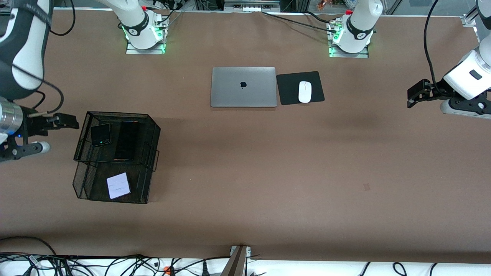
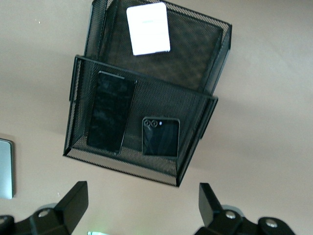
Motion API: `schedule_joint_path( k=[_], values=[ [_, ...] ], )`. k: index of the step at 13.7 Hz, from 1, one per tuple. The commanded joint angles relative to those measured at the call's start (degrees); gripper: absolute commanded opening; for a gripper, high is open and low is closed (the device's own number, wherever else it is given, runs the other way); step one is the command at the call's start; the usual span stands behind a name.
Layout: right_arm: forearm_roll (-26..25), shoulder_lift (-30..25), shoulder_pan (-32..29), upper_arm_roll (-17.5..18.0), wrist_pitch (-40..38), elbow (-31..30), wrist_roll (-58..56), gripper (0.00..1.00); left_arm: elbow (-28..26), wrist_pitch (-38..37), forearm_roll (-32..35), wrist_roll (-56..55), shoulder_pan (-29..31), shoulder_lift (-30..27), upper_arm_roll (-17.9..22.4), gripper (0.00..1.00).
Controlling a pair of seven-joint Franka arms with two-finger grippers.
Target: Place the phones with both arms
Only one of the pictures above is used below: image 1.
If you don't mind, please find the black flip phone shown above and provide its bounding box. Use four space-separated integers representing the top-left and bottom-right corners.
91 123 112 146

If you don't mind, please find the black slab smartphone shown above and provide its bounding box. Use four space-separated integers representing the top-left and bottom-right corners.
114 121 140 161

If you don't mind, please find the lavender flip phone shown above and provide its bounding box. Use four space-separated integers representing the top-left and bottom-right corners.
106 172 131 200

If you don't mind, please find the black two-tier mesh tray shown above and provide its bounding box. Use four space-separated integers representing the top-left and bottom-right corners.
72 111 161 204

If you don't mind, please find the white computer mouse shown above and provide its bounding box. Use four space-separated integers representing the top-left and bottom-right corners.
298 81 312 104

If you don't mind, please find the black mouse pad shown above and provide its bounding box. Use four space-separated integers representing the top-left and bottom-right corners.
276 71 325 105

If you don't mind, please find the silver closed laptop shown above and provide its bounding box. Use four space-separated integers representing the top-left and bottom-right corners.
210 67 277 108

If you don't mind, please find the white power strip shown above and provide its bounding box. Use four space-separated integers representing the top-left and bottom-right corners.
224 0 280 13

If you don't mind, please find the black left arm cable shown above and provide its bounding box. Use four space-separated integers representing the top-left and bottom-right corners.
423 0 447 92

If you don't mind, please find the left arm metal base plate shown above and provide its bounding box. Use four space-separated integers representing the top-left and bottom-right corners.
329 42 369 59

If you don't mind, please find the aluminium frame profile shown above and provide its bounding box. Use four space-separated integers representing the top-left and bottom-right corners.
462 8 481 43

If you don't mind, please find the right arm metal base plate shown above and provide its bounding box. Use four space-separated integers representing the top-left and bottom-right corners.
126 38 166 55

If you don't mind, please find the black arched cable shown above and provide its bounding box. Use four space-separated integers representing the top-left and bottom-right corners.
0 236 58 256

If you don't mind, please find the black cable on table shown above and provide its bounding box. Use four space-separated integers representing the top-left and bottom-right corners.
262 11 338 33

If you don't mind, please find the black cable with plug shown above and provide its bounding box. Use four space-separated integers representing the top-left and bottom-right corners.
173 256 231 276

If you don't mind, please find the aluminium camera post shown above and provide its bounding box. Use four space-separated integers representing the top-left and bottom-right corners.
221 245 252 276

